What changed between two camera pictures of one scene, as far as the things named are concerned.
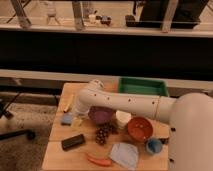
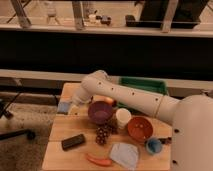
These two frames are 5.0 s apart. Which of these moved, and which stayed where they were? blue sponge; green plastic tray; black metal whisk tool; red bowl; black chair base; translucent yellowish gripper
Moved: blue sponge; translucent yellowish gripper
Stayed: black metal whisk tool; red bowl; black chair base; green plastic tray
